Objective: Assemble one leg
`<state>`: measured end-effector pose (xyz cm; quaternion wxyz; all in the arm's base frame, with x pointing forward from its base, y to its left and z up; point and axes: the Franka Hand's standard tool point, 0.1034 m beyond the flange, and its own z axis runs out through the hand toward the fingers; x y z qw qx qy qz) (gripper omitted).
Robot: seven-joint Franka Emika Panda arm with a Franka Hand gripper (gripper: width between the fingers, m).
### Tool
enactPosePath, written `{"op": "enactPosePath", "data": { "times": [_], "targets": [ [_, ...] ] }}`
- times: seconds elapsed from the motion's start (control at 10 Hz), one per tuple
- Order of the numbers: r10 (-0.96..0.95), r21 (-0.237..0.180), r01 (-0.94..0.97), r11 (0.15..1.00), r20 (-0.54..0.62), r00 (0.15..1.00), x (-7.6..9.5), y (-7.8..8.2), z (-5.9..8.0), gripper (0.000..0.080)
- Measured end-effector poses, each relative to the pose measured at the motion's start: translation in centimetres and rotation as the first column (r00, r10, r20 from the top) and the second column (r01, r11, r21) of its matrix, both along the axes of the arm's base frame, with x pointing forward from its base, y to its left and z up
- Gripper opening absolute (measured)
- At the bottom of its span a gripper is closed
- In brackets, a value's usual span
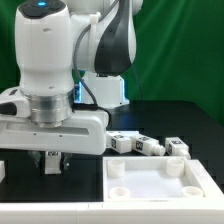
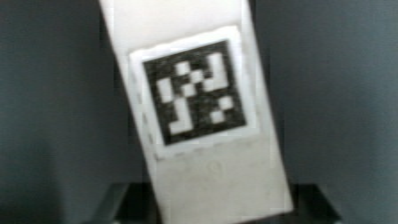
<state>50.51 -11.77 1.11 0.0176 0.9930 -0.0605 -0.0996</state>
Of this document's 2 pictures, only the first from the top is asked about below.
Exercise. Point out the white L-shaped wall fixture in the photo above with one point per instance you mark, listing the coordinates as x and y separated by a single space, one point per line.
185 210

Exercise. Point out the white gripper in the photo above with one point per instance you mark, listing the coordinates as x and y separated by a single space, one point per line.
83 133

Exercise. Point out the white square table top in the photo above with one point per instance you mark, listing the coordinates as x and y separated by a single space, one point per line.
146 178

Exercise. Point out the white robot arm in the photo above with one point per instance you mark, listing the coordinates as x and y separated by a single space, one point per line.
71 55

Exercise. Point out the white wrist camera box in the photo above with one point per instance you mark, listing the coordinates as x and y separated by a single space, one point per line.
14 103

